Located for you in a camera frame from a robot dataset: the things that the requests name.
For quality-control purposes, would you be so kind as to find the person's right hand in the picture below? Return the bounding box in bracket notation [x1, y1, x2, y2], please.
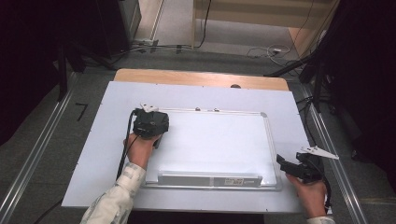
[285, 173, 329, 219]

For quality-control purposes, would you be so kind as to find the white floor cable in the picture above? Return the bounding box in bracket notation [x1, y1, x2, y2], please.
[247, 44, 293, 61]

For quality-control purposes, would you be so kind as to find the black hanging cable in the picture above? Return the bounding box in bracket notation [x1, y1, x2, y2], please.
[195, 0, 213, 49]

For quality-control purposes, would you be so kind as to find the whiteboard with aluminium frame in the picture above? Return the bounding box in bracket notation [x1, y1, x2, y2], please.
[141, 106, 283, 191]

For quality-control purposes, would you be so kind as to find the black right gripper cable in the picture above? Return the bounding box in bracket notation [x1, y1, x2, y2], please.
[320, 175, 333, 217]

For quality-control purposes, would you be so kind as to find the large white table sheet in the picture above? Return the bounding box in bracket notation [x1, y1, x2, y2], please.
[61, 80, 332, 215]

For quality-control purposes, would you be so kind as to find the black cabinet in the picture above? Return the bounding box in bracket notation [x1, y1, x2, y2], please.
[92, 0, 143, 59]

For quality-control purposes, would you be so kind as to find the person's left hand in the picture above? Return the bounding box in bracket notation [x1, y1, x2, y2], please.
[123, 133, 163, 171]

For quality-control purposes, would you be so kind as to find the light wooden shelf unit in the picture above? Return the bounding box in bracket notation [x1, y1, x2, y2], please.
[191, 0, 341, 59]

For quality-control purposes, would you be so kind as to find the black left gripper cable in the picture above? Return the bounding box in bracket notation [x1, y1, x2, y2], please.
[116, 108, 140, 182]

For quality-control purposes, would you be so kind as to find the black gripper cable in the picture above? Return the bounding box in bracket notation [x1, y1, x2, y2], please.
[320, 175, 333, 217]
[116, 108, 140, 182]

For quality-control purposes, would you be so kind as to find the metal floor rail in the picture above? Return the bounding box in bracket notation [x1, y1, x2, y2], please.
[0, 70, 78, 218]
[297, 82, 370, 224]

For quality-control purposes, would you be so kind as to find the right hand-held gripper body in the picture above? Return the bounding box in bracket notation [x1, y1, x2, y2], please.
[295, 145, 340, 184]

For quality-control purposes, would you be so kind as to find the dark metal stand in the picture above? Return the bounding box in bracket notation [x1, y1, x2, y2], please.
[56, 43, 69, 103]

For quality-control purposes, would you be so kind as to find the wooden table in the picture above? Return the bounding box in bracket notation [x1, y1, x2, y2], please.
[113, 68, 290, 92]

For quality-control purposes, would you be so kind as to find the black tape floor mark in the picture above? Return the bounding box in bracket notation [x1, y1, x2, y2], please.
[75, 103, 90, 122]

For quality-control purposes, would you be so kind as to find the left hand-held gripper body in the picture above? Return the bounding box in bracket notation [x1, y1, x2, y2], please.
[132, 103, 171, 140]

